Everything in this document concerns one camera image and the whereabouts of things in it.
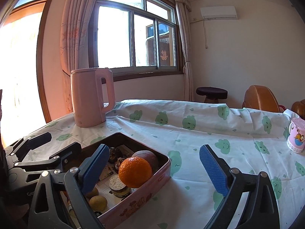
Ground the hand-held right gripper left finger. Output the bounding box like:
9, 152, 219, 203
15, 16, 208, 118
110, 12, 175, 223
28, 144, 110, 229

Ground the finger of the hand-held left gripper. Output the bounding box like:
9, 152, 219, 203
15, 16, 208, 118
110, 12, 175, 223
5, 132, 52, 160
14, 142, 82, 173

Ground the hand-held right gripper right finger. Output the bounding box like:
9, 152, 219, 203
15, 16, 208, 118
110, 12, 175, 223
199, 144, 281, 229

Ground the small yellow longan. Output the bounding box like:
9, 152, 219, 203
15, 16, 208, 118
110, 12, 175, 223
89, 195, 108, 212
84, 186, 99, 198

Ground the cut fruit with white flesh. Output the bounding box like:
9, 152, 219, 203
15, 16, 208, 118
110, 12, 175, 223
109, 175, 127, 189

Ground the orange mandarin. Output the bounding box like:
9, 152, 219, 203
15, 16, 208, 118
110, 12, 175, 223
118, 157, 153, 188

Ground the pink metal tin box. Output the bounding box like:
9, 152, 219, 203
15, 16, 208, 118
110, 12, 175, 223
59, 132, 171, 229

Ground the printed paper sheet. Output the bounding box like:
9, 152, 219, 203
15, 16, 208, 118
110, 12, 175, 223
95, 144, 143, 216

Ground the white tablecloth with green clouds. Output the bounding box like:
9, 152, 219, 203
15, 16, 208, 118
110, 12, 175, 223
5, 99, 305, 229

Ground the pink electric kettle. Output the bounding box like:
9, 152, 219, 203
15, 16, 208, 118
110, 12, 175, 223
70, 67, 116, 127

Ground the dark round stool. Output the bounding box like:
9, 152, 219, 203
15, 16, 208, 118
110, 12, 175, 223
196, 87, 228, 104

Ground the brown leather armchair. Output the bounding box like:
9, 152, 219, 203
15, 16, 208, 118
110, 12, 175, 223
242, 85, 280, 112

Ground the pink cartoon cup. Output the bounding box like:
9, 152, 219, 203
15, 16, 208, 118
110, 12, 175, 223
287, 118, 305, 153

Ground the pink floral curtain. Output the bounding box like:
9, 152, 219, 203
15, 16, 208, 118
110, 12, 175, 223
59, 0, 103, 114

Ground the pale narrow curtain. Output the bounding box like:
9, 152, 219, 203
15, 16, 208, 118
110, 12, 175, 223
175, 1, 194, 102

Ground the white air conditioner pipe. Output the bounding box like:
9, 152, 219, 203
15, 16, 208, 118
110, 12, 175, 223
191, 18, 209, 49

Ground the sliding glass window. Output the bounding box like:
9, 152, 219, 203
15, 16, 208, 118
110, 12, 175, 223
93, 0, 183, 79

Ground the wooden balcony door frame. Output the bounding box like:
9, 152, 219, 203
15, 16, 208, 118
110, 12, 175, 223
0, 0, 62, 124

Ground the white wall air conditioner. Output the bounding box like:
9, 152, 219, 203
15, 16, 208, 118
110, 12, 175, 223
200, 6, 238, 20

